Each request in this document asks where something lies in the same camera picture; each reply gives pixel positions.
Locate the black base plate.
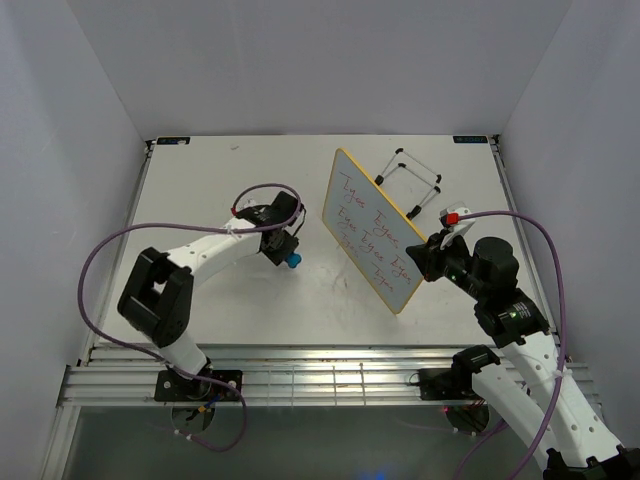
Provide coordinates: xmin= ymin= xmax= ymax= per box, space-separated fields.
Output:
xmin=153 ymin=368 xmax=243 ymax=403
xmin=417 ymin=368 xmax=480 ymax=401

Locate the blue bone shaped eraser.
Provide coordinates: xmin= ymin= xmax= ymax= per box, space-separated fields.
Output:
xmin=285 ymin=252 xmax=302 ymax=269

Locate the black XDOF label left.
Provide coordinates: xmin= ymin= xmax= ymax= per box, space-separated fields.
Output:
xmin=156 ymin=137 xmax=191 ymax=146

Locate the black wire easel stand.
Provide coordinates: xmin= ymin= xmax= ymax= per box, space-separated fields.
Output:
xmin=374 ymin=148 xmax=443 ymax=220

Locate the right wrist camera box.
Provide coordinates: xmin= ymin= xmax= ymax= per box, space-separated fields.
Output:
xmin=440 ymin=202 xmax=475 ymax=243

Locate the yellow framed whiteboard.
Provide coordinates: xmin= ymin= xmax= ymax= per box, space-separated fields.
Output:
xmin=322 ymin=148 xmax=426 ymax=314

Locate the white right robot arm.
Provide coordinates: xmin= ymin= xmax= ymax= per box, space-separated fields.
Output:
xmin=406 ymin=231 xmax=639 ymax=479

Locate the black XDOF label right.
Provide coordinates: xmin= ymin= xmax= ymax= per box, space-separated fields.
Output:
xmin=452 ymin=135 xmax=489 ymax=144

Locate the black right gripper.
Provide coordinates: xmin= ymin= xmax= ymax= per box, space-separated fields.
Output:
xmin=405 ymin=228 xmax=486 ymax=301

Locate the aluminium table frame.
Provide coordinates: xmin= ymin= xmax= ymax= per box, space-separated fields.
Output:
xmin=39 ymin=134 xmax=626 ymax=480

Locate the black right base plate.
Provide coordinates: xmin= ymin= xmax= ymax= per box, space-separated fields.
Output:
xmin=417 ymin=368 xmax=480 ymax=401

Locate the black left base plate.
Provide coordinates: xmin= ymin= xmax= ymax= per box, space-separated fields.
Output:
xmin=153 ymin=368 xmax=243 ymax=403

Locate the black xdof label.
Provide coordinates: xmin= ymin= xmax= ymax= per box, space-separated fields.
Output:
xmin=452 ymin=135 xmax=489 ymax=144
xmin=156 ymin=137 xmax=191 ymax=146

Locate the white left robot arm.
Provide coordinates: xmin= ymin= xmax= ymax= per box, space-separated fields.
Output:
xmin=117 ymin=191 xmax=306 ymax=400

